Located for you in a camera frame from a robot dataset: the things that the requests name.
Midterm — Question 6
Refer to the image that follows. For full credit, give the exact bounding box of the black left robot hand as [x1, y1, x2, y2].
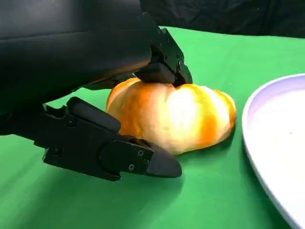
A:
[0, 0, 193, 183]

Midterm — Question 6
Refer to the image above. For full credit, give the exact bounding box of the orange and white bread roll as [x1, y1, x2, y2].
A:
[105, 77, 237, 156]

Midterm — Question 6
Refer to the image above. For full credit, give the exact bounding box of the green table cloth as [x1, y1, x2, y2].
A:
[0, 25, 305, 229]

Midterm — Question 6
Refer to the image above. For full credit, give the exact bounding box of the lilac plate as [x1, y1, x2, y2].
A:
[242, 73, 305, 229]

